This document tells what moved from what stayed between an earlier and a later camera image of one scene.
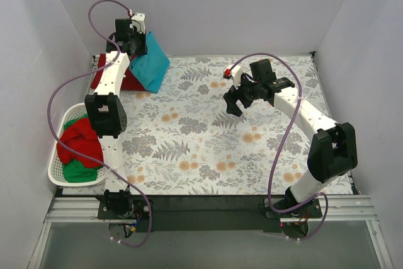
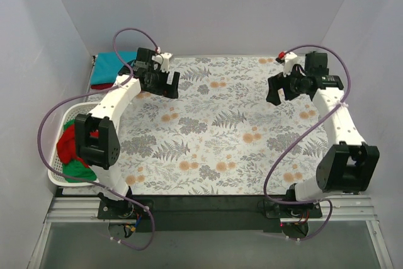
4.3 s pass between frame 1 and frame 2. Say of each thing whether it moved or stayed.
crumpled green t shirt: stayed
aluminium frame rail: stayed
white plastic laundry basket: stayed
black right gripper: moved
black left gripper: moved
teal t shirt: moved
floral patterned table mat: stayed
